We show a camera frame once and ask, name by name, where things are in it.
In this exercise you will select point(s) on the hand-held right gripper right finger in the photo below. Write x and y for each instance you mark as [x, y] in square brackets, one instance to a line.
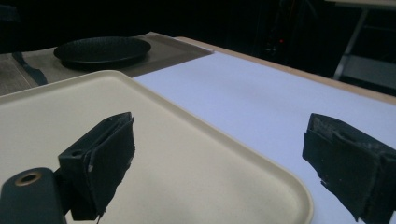
[348, 161]

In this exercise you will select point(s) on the brown placemat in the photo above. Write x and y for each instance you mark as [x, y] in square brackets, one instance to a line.
[162, 54]

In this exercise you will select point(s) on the black round plate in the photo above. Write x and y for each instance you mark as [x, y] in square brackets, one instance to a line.
[102, 50]

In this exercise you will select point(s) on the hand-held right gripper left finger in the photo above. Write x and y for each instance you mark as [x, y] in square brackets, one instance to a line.
[102, 165]

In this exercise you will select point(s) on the beige plastic tray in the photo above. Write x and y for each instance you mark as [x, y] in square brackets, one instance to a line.
[186, 168]

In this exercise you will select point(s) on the metal stand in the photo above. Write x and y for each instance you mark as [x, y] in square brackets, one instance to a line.
[358, 37]

